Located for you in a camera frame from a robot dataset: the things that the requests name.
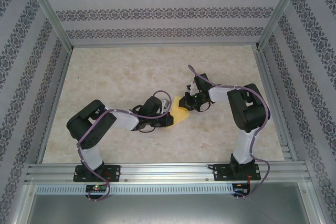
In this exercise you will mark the yellow square paper sheet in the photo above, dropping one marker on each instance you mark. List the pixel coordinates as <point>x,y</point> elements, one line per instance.
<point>179,116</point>

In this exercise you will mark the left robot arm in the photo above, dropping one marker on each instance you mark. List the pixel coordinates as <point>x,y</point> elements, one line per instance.
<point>126,120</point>

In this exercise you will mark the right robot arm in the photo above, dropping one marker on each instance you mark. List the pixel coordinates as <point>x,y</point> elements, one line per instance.
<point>220,94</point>

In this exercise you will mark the grey metal sheet panel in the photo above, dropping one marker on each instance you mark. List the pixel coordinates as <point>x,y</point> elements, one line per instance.
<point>168,211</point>

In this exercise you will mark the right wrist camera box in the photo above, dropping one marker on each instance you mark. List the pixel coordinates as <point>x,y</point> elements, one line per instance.
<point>193,87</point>

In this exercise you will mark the aluminium mounting rail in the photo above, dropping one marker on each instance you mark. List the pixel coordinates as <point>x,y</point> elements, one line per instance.
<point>168,172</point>

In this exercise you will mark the aluminium back rail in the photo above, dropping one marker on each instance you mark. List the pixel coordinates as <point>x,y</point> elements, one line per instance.
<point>162,44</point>

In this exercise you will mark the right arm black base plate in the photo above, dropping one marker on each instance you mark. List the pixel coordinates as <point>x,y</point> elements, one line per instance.
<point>219,172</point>

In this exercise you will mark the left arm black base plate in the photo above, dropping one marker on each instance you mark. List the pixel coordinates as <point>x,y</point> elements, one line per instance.
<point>115,172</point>

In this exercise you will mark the aluminium side rail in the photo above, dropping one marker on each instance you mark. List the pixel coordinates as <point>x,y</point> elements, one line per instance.
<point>267,77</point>
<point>61,77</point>

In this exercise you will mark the aluminium frame post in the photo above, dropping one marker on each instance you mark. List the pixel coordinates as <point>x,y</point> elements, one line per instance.
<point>281,6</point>
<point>50,11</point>

